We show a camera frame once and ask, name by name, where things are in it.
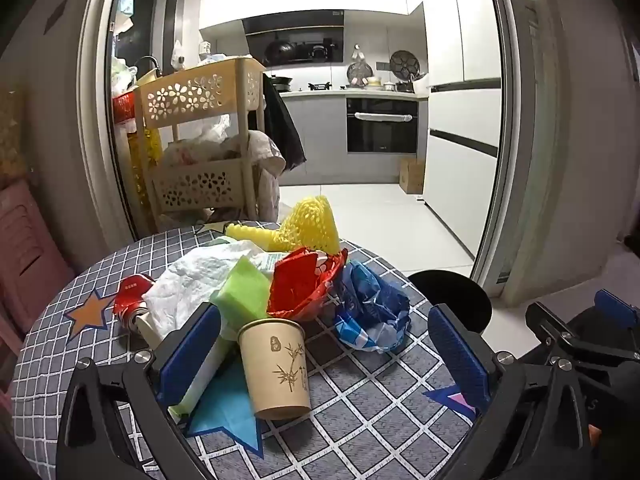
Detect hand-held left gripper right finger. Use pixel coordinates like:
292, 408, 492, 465
427, 302, 597, 480

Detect blue plastic bag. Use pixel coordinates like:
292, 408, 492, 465
332, 260, 412, 354

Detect yellow mesh bag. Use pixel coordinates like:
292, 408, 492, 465
127, 127, 163, 208

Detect white and green bottle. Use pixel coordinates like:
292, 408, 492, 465
135, 311, 241, 422

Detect black trash bin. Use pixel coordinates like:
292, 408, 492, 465
407, 270, 493, 336

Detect grey sliding door frame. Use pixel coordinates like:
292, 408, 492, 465
75, 0, 566, 301

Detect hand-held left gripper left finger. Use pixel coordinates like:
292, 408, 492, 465
55, 301, 223, 480

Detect round black flower pan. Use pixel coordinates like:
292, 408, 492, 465
389, 50, 423, 83

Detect white bags on cart shelf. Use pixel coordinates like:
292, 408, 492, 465
162, 115, 251, 166

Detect large yellow foam net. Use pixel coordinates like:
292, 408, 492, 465
277, 196, 342, 255

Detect brown bamboo print paper cup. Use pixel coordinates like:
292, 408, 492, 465
237, 317, 312, 421

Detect green snack packet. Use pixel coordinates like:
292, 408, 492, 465
209, 254, 281, 331

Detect yellow sponge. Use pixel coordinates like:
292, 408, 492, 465
225, 222, 291, 252

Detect pink plastic stool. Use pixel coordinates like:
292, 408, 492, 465
0, 180, 76, 356

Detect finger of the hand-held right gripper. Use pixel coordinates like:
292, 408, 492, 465
594, 288, 640, 329
525, 301, 640, 361

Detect white refrigerator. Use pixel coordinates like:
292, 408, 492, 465
402, 0, 503, 263

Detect kitchen counter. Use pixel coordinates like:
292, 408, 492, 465
277, 87, 431, 103

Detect beige plastic storage cart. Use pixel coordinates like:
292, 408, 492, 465
131, 56, 268, 233

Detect beige hanging cloth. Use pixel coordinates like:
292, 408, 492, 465
245, 130, 287, 221

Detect black hanging cloth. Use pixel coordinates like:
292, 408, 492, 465
261, 72, 307, 173

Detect cardboard box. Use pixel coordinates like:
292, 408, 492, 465
398, 156, 426, 196

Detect round metal strainer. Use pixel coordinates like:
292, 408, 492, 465
347, 45, 373, 86

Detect white plastic bag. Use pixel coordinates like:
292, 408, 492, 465
145, 239, 266, 348

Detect red plastic basin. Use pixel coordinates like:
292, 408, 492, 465
111, 91, 138, 123

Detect grey checked star tablecloth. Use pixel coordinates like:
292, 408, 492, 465
10, 220, 481, 480

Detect grey lower cabinets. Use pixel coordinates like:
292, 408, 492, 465
277, 95, 348, 186

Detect black built-in oven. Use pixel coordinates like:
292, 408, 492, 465
345, 97, 420, 156

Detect crushed red drink can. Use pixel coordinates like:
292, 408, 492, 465
112, 275, 157, 333

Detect black range hood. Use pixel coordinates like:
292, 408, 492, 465
241, 9, 346, 67

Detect red plastic bag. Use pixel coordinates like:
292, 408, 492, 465
266, 246, 349, 322

